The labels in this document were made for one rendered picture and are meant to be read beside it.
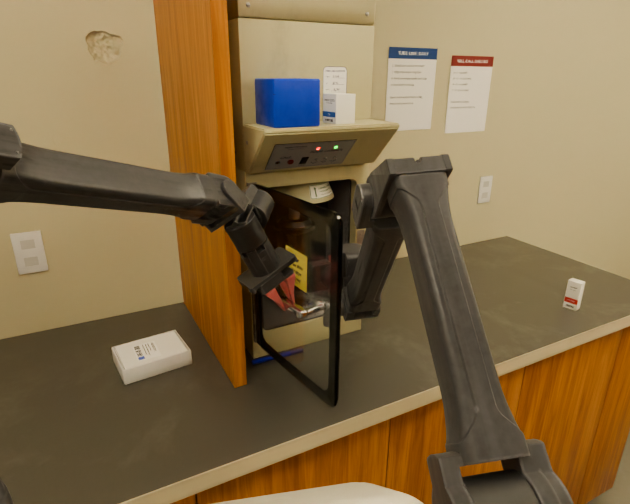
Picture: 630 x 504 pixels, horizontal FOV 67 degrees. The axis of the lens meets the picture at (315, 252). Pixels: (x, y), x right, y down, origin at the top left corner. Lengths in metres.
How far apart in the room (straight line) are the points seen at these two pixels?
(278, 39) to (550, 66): 1.48
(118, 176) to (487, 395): 0.50
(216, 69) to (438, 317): 0.61
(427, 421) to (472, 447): 0.78
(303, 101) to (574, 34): 1.63
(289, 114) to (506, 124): 1.35
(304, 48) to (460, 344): 0.76
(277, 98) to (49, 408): 0.80
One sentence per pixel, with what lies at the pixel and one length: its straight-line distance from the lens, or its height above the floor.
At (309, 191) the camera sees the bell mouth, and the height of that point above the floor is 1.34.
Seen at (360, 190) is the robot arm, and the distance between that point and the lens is 0.62.
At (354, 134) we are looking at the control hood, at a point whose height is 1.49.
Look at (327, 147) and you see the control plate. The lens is 1.03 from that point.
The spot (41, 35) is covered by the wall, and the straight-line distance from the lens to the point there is 1.40.
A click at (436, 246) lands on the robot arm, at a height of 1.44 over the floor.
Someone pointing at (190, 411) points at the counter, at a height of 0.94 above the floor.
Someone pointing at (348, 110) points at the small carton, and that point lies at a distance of 1.04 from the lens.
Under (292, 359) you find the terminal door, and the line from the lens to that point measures 1.04.
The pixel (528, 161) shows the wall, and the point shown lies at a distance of 2.31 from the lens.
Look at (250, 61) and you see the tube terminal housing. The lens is 1.03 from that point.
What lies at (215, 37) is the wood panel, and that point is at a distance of 0.92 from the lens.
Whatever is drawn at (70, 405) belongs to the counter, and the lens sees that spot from 1.19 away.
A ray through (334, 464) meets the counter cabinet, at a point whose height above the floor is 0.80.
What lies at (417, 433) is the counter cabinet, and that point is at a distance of 1.26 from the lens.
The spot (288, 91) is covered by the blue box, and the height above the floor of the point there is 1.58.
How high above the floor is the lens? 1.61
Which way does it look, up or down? 20 degrees down
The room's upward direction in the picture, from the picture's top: straight up
